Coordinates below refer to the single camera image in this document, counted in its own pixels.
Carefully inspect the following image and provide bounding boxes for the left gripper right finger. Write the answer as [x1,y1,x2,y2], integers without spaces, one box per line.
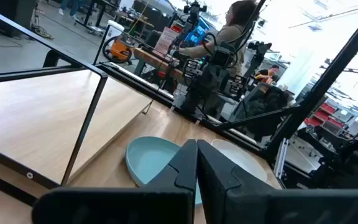
[196,139,358,224]

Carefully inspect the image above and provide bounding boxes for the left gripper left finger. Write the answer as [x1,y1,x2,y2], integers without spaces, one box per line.
[31,138,198,224]

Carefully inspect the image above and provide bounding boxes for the cream plate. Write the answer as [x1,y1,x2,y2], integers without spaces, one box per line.
[210,138,269,183]

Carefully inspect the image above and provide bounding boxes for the light blue plate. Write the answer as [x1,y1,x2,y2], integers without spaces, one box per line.
[125,136,203,206]

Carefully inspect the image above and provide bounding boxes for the black metal wood shelf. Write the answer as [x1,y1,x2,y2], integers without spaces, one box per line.
[0,2,155,208]

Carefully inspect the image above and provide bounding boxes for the black chair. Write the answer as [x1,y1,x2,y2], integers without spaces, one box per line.
[228,82,293,141]

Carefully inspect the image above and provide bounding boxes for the red storage bins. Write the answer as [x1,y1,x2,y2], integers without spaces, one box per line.
[303,102,344,128]

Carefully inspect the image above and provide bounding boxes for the person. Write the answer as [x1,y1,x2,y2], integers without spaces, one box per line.
[57,0,80,16]
[255,64,281,85]
[172,0,260,78]

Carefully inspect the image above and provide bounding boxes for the wooden workbench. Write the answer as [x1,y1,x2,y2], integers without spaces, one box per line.
[132,47,186,82]

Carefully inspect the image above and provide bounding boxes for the orange shop vacuum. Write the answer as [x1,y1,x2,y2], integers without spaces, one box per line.
[102,34,135,65]

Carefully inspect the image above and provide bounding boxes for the blue lit monitor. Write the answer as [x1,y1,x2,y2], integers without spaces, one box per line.
[183,17,211,46]

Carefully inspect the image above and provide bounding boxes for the pink white sign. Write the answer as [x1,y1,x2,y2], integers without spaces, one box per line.
[153,26,180,57]

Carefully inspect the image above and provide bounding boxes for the white bin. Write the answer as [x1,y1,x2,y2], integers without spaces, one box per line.
[105,20,126,43]

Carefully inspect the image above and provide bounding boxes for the black cart table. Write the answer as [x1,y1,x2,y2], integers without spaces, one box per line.
[75,0,119,35]

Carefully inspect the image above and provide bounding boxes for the black table edge rail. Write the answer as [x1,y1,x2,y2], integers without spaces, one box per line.
[96,61,270,155]

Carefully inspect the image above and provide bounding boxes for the black frame post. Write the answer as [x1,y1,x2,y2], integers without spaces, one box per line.
[264,2,358,159]

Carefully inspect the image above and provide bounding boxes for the black camera on tripod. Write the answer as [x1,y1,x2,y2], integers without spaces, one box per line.
[182,0,208,22]

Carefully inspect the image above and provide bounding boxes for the floor cable bundle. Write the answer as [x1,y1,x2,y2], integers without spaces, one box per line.
[29,0,55,41]

